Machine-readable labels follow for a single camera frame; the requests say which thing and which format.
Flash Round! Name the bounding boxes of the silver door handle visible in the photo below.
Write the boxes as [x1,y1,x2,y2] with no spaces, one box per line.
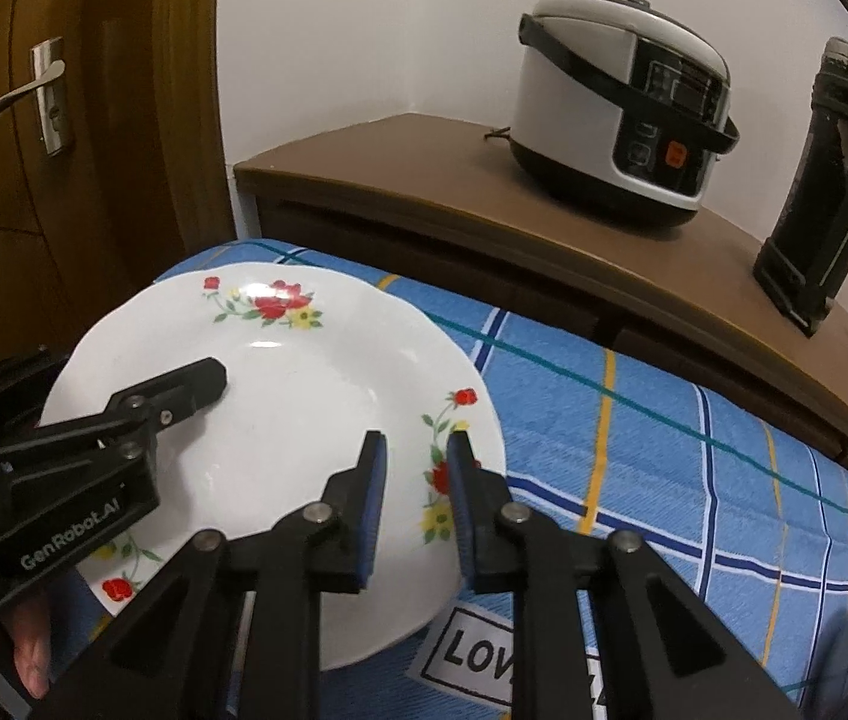
[0,37,74,158]

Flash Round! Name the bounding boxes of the tall black thermos flask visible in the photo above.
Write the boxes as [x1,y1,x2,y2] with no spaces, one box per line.
[752,36,848,337]

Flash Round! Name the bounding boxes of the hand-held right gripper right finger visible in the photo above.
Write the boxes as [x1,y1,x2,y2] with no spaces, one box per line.
[446,429,807,720]

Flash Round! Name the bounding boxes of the brown wooden cabinet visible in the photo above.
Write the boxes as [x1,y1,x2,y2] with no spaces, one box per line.
[233,112,848,481]

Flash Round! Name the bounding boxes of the large white floral plate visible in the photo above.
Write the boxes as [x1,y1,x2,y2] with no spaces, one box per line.
[40,261,509,672]

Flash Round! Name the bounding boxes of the blue plaid tablecloth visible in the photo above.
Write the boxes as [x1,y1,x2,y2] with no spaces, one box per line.
[75,238,848,720]

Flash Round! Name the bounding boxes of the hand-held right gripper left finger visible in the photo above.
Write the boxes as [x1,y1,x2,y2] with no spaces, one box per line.
[34,431,389,720]

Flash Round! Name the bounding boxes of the white and black rice cooker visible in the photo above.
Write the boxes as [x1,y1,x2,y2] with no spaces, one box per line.
[510,0,741,226]

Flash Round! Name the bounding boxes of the person's left hand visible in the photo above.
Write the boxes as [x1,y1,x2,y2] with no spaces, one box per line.
[8,589,54,698]

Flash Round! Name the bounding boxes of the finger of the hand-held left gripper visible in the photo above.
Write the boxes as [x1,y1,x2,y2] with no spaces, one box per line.
[98,358,228,436]
[0,345,73,460]

